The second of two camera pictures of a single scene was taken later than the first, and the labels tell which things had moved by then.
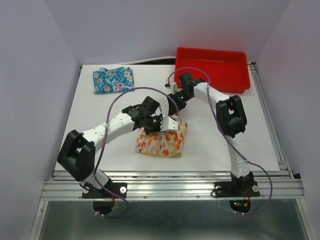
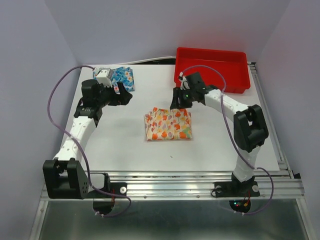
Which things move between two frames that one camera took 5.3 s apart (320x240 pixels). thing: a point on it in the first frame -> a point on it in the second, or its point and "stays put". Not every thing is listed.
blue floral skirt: x=117 y=79 stays put
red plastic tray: x=226 y=70 stays put
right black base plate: x=234 y=189 stays put
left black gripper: x=157 y=130 -> x=122 y=99
